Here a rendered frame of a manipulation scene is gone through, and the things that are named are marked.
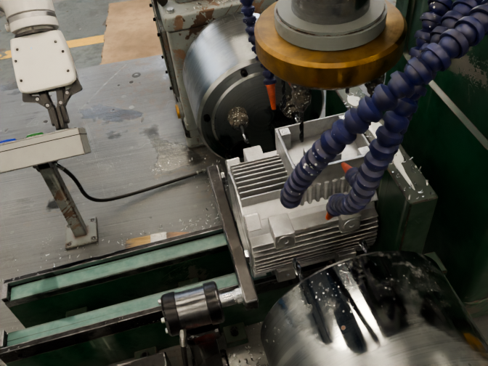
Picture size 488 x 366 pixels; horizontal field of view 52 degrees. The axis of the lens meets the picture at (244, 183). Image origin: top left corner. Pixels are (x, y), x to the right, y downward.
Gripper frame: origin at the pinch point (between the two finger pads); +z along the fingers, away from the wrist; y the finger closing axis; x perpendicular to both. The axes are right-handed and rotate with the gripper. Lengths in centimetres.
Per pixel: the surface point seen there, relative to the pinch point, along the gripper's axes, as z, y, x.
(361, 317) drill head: 30, 34, -49
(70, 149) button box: 6.1, 1.0, -3.5
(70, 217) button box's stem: 19.5, -5.1, 9.7
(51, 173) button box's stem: 9.7, -4.4, 1.6
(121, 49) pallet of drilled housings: -45, 2, 202
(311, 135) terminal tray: 12.5, 40.4, -20.4
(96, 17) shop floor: -81, -13, 269
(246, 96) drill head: 3.9, 33.9, -6.7
